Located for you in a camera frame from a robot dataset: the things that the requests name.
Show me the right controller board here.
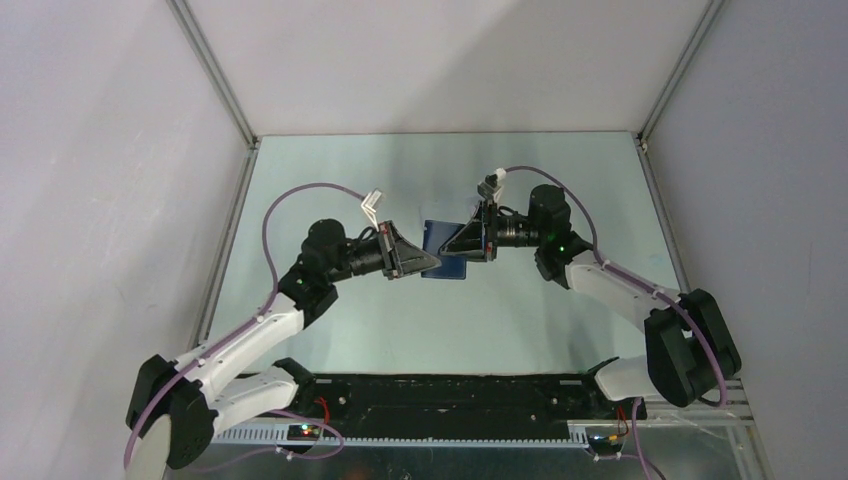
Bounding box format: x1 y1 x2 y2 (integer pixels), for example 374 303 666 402
587 434 626 461

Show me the aluminium frame post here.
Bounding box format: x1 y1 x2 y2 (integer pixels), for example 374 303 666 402
637 0 727 143
166 0 257 149

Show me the left controller board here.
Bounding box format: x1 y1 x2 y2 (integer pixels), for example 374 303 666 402
286 424 323 442

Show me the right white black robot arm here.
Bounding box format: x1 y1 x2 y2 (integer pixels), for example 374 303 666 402
438 184 742 418

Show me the blue leather card holder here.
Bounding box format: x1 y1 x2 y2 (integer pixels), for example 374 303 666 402
421 219 469 282

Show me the right aluminium frame post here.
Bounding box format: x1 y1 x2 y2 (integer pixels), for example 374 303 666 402
637 0 727 143

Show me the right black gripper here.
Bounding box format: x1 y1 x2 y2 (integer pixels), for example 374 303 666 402
440 200 546 263

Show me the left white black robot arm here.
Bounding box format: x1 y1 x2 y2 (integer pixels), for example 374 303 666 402
124 219 441 479

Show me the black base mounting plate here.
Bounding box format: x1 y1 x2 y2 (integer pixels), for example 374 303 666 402
288 373 646 440

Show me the grey slotted cable duct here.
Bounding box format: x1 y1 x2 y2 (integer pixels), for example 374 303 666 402
211 423 589 449

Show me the left aluminium frame post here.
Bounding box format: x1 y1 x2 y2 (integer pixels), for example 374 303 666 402
166 0 257 149

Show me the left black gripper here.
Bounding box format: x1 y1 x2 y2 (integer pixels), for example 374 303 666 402
327 221 441 283

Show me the controller board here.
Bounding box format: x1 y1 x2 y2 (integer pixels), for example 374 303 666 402
587 434 626 461
286 424 323 442

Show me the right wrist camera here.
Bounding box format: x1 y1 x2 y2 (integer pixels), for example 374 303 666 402
477 168 507 203

